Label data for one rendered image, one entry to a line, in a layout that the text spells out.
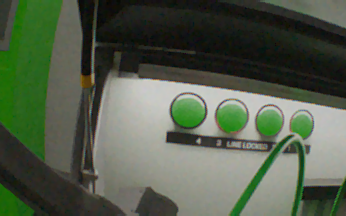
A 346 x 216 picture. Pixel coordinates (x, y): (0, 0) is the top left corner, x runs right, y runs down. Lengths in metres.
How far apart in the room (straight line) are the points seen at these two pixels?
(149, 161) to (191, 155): 0.06
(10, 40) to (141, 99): 2.30
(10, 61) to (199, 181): 2.32
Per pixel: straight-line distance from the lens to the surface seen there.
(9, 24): 3.78
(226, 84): 1.49
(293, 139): 1.31
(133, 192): 1.10
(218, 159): 1.54
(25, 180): 0.91
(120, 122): 1.54
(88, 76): 1.29
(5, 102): 3.85
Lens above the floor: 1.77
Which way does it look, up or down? 15 degrees down
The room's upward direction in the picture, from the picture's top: 7 degrees clockwise
